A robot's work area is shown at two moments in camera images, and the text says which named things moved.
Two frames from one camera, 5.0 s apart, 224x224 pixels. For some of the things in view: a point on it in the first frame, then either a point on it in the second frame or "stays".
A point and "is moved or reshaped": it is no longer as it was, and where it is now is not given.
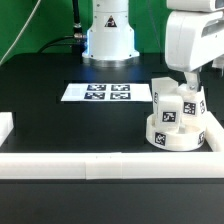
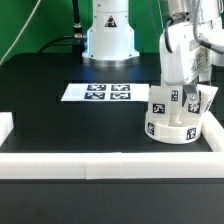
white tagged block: [194, 110] is moved or reshaped
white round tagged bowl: [191, 134] is moved or reshaped
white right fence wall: [214, 133] stays
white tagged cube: [170, 113] -> [159, 104]
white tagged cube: [163, 87] -> [174, 105]
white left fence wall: [6, 126] stays
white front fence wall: [112, 165] stays
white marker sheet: [107, 92] stays
